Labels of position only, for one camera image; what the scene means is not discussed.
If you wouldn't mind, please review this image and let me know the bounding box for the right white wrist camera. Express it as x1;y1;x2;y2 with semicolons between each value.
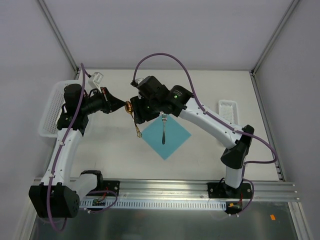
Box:
130;77;144;88

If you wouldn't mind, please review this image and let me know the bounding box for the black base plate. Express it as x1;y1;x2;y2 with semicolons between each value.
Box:
206;181;253;199
87;180;121;197

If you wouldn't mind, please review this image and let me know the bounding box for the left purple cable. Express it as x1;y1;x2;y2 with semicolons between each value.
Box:
47;62;118;232

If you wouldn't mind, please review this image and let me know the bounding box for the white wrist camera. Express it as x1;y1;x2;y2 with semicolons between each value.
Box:
88;72;104;89
130;77;144;88

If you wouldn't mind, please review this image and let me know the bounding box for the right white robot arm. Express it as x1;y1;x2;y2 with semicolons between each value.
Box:
130;76;254;198

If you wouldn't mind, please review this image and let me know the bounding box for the left white plastic basket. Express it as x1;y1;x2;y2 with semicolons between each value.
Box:
38;80;80;138

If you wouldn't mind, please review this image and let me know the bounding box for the left aluminium frame post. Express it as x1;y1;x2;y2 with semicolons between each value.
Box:
36;0;79;74

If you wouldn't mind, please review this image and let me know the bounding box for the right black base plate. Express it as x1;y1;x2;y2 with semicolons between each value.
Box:
206;181;253;199

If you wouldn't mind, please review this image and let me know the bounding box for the aluminium frame post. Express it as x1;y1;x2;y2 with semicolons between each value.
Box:
36;0;79;74
251;0;301;76

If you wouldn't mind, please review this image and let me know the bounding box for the right white plastic tray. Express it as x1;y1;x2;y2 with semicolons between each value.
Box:
218;99;239;125

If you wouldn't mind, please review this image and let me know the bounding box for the aluminium mounting rail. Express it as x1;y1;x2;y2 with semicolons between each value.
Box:
106;179;301;202

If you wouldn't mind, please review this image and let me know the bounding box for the silver fork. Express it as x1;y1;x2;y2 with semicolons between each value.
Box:
161;112;168;145

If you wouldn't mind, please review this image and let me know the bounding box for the orange sticker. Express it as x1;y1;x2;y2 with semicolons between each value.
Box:
270;214;276;221

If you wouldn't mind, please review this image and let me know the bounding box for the right aluminium frame post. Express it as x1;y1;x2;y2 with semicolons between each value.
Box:
251;0;301;76

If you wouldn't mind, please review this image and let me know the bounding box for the white slotted cable duct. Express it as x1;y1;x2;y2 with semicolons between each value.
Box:
79;197;227;211

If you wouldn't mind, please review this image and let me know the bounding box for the blue paper napkin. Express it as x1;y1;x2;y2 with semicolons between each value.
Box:
142;115;191;160

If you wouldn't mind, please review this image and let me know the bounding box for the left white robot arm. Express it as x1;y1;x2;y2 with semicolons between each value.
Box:
28;83;126;218

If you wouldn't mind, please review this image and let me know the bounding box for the gold spoon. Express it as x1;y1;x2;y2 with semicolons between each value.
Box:
124;101;142;138

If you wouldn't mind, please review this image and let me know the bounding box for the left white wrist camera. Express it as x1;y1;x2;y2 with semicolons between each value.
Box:
88;72;104;89

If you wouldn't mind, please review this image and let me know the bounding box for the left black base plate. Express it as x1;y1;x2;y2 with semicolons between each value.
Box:
87;180;121;197

